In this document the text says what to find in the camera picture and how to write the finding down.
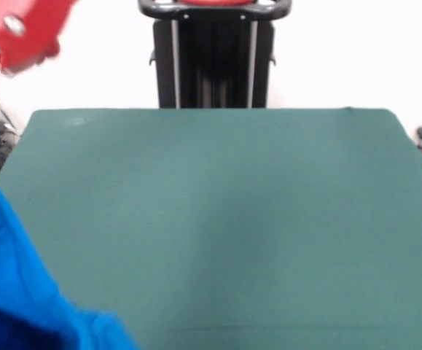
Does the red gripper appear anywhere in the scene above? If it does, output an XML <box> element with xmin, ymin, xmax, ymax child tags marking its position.
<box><xmin>0</xmin><ymin>0</ymin><xmax>74</xmax><ymax>128</ymax></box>

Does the blue printed t-shirt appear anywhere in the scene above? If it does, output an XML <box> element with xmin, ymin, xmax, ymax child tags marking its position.
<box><xmin>0</xmin><ymin>162</ymin><xmax>141</xmax><ymax>350</ymax></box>

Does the dark green tablecloth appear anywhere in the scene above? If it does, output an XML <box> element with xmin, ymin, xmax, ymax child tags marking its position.
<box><xmin>0</xmin><ymin>106</ymin><xmax>422</xmax><ymax>350</ymax></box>

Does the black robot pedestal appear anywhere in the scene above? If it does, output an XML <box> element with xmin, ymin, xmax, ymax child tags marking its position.
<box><xmin>137</xmin><ymin>0</ymin><xmax>292</xmax><ymax>109</ymax></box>

